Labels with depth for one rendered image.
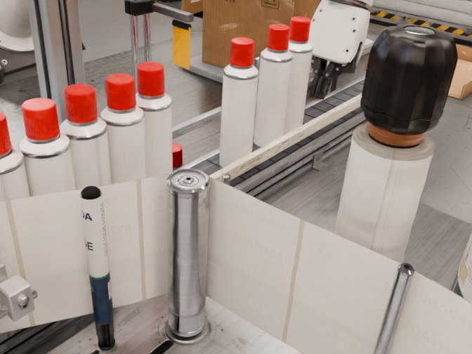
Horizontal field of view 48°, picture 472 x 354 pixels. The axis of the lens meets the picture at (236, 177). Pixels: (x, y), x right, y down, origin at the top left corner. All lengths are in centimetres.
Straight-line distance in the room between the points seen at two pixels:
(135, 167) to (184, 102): 55
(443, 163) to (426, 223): 30
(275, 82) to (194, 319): 44
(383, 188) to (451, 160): 54
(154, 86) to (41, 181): 18
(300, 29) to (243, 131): 20
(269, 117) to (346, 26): 22
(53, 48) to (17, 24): 66
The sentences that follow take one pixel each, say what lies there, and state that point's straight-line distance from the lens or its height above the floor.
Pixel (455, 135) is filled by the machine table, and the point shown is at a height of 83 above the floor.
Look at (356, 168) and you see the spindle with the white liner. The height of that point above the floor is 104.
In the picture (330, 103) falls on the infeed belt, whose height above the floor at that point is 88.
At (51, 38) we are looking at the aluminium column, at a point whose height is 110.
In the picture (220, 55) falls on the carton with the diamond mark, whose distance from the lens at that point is 133.
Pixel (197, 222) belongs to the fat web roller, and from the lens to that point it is 47.
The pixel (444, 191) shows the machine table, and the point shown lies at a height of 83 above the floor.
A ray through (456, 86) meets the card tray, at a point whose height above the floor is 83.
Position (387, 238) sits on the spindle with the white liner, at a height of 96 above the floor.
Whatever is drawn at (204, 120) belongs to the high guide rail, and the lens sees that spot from 82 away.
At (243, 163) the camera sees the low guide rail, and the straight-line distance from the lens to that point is 80.
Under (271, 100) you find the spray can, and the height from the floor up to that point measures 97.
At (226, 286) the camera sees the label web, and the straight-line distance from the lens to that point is 53.
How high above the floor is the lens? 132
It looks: 32 degrees down
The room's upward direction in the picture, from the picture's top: 4 degrees clockwise
